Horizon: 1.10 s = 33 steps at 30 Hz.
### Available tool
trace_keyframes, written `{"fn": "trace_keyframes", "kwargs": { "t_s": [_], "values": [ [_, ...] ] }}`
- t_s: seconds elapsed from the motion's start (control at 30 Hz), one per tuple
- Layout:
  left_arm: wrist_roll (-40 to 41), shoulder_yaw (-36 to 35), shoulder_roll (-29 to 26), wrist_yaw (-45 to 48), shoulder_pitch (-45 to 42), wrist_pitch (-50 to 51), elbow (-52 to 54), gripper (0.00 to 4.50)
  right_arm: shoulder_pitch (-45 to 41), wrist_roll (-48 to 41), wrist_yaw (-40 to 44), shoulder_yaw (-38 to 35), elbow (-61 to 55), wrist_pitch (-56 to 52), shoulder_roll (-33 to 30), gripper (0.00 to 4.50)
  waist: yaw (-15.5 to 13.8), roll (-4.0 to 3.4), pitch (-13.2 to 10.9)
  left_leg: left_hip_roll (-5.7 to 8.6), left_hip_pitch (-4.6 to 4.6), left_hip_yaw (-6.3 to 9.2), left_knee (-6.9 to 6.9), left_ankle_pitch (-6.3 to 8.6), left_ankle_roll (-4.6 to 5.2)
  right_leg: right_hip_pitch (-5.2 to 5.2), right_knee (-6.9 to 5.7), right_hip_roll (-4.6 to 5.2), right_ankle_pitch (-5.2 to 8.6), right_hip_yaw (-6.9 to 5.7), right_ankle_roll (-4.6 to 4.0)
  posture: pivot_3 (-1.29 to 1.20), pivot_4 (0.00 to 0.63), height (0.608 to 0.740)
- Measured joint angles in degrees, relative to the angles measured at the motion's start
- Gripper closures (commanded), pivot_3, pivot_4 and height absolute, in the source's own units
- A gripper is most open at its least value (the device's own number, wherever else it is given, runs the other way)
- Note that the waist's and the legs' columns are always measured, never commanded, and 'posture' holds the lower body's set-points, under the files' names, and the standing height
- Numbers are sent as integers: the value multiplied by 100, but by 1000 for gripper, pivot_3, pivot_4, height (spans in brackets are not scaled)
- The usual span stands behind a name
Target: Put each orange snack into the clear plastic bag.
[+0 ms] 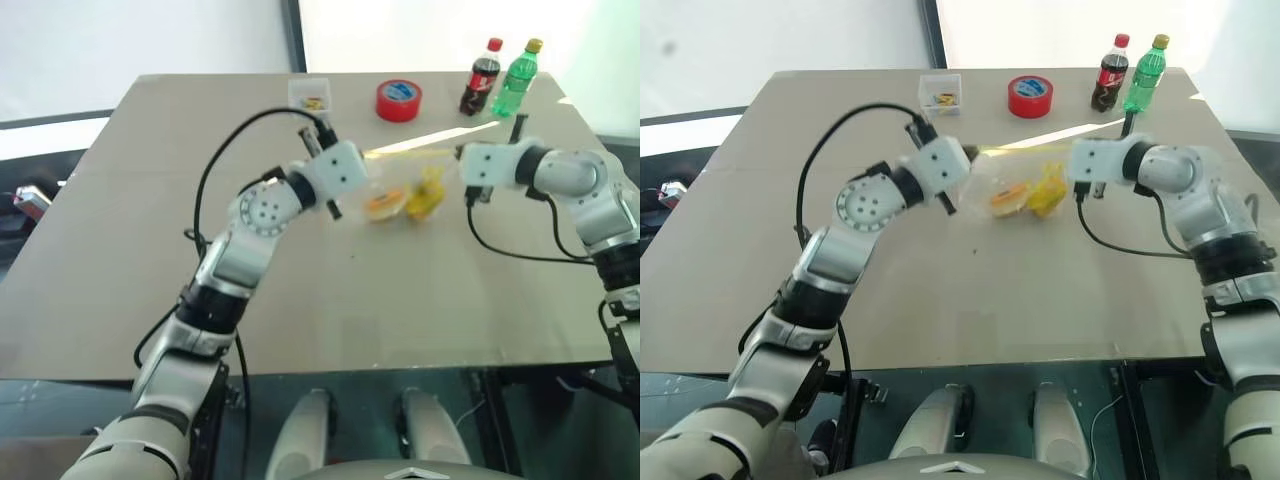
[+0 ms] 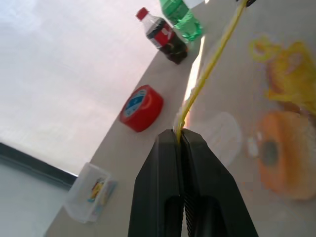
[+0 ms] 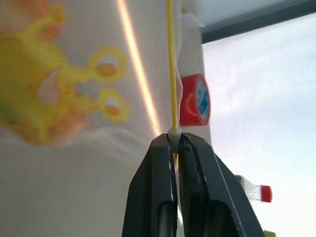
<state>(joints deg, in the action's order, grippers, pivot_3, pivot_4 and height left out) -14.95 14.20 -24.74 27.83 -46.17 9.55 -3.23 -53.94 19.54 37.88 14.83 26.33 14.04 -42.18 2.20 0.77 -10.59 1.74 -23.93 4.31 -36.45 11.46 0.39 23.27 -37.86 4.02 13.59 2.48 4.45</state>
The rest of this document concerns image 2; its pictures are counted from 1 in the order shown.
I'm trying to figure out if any red-capped cola bottle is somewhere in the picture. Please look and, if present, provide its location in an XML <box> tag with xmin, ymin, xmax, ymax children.
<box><xmin>135</xmin><ymin>6</ymin><xmax>190</xmax><ymax>65</ymax></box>

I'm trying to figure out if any dark window frame post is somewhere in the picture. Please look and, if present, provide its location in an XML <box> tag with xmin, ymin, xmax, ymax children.
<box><xmin>0</xmin><ymin>142</ymin><xmax>79</xmax><ymax>191</ymax></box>

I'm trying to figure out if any clear plastic box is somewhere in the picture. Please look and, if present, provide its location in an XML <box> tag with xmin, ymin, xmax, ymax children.
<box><xmin>63</xmin><ymin>162</ymin><xmax>118</xmax><ymax>224</ymax></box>

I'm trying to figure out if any green plastic soda bottle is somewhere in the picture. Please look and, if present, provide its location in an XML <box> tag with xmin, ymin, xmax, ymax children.
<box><xmin>158</xmin><ymin>0</ymin><xmax>204</xmax><ymax>42</ymax></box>

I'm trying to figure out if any red tape roll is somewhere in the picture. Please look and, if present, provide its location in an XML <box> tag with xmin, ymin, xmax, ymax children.
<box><xmin>119</xmin><ymin>84</ymin><xmax>164</xmax><ymax>133</ymax></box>

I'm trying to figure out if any small white round piece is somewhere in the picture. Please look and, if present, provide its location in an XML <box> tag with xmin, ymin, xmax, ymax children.
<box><xmin>204</xmin><ymin>111</ymin><xmax>242</xmax><ymax>166</ymax></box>

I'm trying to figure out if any clear yellow-zip plastic bag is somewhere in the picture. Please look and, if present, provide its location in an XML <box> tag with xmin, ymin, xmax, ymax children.
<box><xmin>174</xmin><ymin>0</ymin><xmax>316</xmax><ymax>205</ymax></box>

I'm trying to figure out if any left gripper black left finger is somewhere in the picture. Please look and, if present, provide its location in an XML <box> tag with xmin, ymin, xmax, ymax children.
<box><xmin>127</xmin><ymin>129</ymin><xmax>185</xmax><ymax>237</ymax></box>

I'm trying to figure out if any orange toy hotdog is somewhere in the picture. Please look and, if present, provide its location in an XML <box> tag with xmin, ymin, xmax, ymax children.
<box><xmin>255</xmin><ymin>111</ymin><xmax>316</xmax><ymax>200</ymax></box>

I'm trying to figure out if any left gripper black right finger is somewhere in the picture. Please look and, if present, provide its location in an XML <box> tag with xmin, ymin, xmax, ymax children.
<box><xmin>179</xmin><ymin>127</ymin><xmax>259</xmax><ymax>237</ymax></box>

